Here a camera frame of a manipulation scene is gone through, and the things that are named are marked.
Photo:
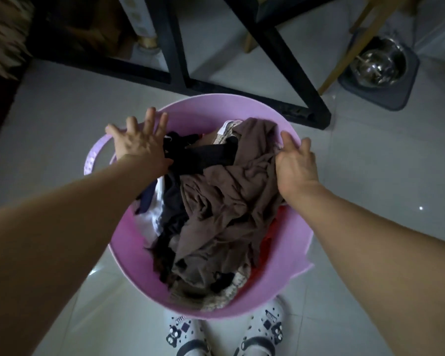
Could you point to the person's right hand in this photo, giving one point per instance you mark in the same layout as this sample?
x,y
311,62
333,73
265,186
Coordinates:
x,y
296,170

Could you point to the person's left hand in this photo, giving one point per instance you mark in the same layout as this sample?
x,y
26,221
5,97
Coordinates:
x,y
141,144

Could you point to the black garment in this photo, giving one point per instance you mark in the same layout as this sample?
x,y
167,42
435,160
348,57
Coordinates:
x,y
200,155

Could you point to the white and navy garment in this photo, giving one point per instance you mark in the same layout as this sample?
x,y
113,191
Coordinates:
x,y
152,215

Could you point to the dark brown garment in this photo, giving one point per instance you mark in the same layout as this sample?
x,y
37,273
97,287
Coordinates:
x,y
226,189

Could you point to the red quilted jacket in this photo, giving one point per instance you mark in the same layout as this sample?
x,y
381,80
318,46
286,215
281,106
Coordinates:
x,y
267,244

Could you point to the pink plastic laundry tub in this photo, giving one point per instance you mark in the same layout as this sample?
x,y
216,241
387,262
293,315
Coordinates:
x,y
133,248

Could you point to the beige plaid garment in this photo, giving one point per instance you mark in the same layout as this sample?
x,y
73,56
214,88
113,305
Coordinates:
x,y
222,298

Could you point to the person's left forearm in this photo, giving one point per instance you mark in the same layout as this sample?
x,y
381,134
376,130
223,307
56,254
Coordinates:
x,y
59,237

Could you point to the person's right forearm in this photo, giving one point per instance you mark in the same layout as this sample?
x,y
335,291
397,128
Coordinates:
x,y
385,255

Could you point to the black metal table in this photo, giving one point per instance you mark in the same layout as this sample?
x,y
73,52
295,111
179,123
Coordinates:
x,y
282,62

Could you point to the steel pet bowl on mat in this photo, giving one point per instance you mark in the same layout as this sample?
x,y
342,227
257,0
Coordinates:
x,y
385,98

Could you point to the white bottle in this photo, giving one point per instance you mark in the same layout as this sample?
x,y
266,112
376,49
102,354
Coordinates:
x,y
137,18

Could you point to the wooden stool leg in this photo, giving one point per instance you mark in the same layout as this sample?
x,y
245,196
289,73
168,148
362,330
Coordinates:
x,y
356,44

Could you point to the white right clog shoe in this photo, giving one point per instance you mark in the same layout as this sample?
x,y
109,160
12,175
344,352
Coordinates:
x,y
263,322

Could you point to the white clog shoe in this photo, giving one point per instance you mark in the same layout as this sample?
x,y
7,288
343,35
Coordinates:
x,y
181,329
263,322

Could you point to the beige curtain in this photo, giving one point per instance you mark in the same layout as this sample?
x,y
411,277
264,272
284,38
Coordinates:
x,y
3,33

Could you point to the white left clog shoe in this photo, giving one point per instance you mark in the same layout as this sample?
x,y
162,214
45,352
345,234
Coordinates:
x,y
181,329

